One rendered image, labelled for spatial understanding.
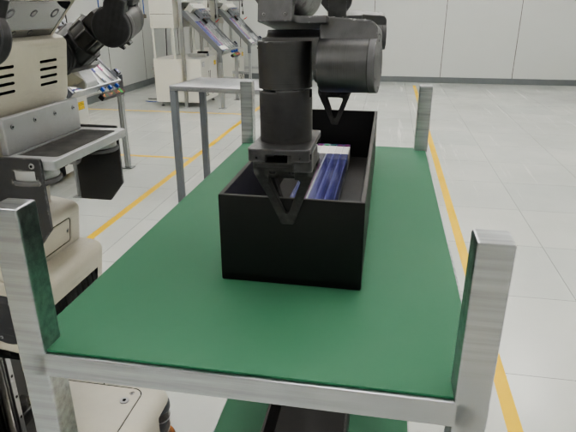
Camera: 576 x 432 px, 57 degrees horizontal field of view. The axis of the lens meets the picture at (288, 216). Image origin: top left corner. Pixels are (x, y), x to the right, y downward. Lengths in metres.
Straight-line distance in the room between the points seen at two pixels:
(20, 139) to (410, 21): 9.21
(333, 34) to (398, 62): 9.43
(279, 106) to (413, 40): 9.42
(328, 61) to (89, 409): 1.24
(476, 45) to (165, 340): 9.66
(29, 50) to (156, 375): 0.67
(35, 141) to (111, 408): 0.80
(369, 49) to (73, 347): 0.41
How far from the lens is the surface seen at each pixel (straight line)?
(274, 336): 0.56
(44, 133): 1.05
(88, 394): 1.63
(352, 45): 0.54
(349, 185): 0.98
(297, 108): 0.56
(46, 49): 1.10
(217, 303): 0.62
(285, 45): 0.55
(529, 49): 10.23
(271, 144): 0.57
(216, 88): 3.38
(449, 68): 10.05
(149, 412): 1.55
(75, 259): 1.15
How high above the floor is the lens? 1.27
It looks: 22 degrees down
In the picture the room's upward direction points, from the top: straight up
